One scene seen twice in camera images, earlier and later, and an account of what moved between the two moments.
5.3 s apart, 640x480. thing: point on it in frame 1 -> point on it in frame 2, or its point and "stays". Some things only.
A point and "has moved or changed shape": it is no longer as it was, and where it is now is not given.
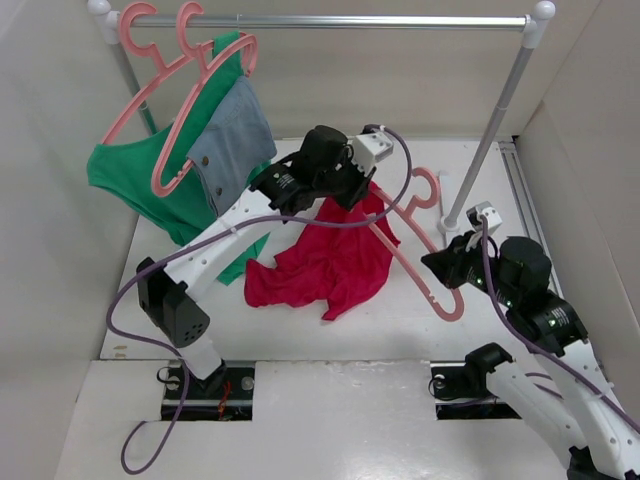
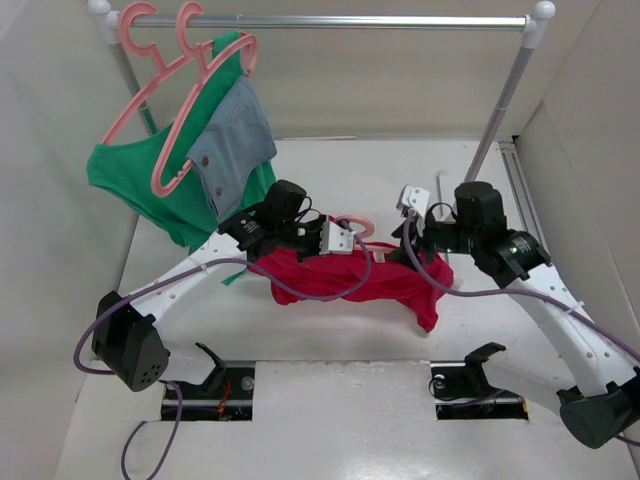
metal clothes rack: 531,28 stays
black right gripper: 448,263 -> 417,234
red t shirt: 340,265 has moved or changed shape
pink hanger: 408,210 -> 366,246
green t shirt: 122,170 stays
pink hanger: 165,66 stays
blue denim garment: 238,140 stays
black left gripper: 362,183 -> 315,250
